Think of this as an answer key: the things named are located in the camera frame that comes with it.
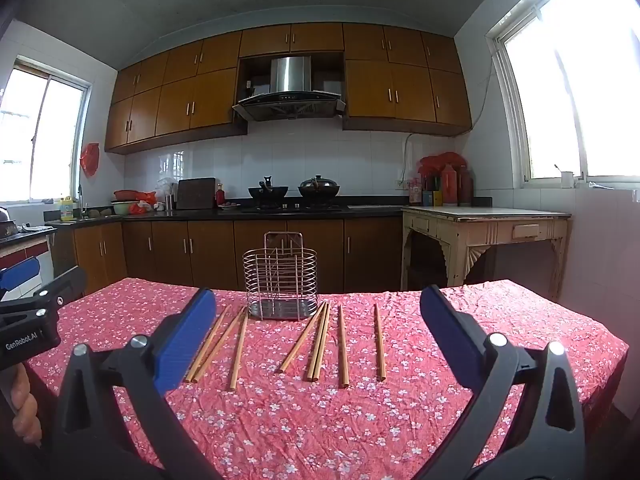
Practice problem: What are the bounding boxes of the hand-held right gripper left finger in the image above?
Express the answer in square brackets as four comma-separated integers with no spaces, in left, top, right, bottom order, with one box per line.
[50,287,221,480]

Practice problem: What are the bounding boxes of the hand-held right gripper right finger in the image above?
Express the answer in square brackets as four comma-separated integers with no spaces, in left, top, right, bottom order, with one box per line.
[415,285,587,480]

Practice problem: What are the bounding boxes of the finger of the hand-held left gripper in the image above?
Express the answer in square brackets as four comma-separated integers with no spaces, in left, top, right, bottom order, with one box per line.
[34,266,88,312]
[0,256,42,301]

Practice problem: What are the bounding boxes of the wooden chopstick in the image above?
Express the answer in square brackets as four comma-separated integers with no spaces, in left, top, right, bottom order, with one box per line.
[229,311,249,392]
[184,304,231,385]
[337,305,349,389]
[373,303,387,381]
[314,303,333,382]
[306,302,330,382]
[192,305,249,385]
[278,301,327,374]

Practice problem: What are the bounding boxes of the metal wire utensil holder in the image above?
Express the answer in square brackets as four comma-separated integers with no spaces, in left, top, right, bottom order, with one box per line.
[242,231,319,322]

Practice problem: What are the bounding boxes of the person's left hand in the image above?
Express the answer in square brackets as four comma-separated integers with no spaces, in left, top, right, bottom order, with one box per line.
[9,361,43,448]

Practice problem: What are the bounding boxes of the metal pot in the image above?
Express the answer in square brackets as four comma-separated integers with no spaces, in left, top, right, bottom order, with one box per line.
[0,207,21,239]

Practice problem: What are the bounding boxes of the wooden base kitchen cabinets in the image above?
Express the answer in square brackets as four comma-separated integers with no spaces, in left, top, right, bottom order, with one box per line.
[0,204,405,297]

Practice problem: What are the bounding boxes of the cream side table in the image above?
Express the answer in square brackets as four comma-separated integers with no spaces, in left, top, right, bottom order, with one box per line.
[401,205,572,301]

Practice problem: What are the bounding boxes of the red plastic bag by basins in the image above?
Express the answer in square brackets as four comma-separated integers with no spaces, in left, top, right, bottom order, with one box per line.
[130,191,158,215]

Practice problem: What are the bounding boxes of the red floral tablecloth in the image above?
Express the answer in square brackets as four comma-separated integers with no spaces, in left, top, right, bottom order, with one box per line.
[25,277,630,480]

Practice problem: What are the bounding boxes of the small kitchen window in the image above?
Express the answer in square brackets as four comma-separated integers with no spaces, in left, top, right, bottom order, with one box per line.
[0,56,93,205]

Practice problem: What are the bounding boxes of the dark cutting board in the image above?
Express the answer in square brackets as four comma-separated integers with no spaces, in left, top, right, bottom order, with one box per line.
[176,177,217,210]

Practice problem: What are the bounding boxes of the red thermos bottle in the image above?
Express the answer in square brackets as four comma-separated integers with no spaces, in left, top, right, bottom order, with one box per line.
[457,165,475,207]
[440,163,458,207]

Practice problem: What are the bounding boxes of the black gas stove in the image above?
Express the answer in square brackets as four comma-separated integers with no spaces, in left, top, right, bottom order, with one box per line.
[240,203,351,212]

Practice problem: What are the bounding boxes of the black wok with lid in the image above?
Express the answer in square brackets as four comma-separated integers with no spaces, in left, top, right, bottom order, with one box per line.
[298,175,341,198]

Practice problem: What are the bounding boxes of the steel range hood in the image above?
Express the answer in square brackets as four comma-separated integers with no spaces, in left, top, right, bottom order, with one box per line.
[231,56,347,122]

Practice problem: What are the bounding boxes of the large bright window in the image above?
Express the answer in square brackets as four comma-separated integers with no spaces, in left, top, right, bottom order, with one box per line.
[485,0,640,191]

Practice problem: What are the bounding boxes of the red bag on wall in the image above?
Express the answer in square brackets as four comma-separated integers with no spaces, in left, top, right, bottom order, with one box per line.
[80,142,101,177]

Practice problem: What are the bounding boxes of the black wok with handle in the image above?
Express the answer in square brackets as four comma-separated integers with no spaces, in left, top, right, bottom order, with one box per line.
[248,176,290,199]

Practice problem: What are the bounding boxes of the wall cable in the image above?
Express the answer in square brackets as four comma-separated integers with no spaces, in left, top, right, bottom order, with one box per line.
[400,35,493,188]

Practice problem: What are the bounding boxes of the wooden wall cabinets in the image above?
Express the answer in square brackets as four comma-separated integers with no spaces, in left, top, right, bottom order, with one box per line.
[104,22,473,155]

